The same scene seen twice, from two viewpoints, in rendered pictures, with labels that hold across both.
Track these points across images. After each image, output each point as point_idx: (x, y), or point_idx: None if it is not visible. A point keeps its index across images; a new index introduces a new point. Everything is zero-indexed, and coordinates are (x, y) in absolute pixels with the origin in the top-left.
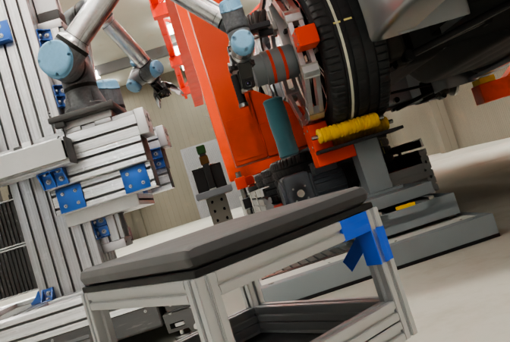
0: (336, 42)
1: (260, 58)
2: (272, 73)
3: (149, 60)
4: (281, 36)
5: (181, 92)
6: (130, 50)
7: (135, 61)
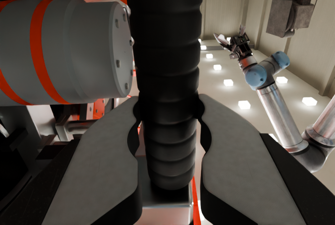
0: None
1: (87, 92)
2: (44, 32)
3: (259, 88)
4: (31, 126)
5: (216, 35)
6: (281, 107)
7: (278, 92)
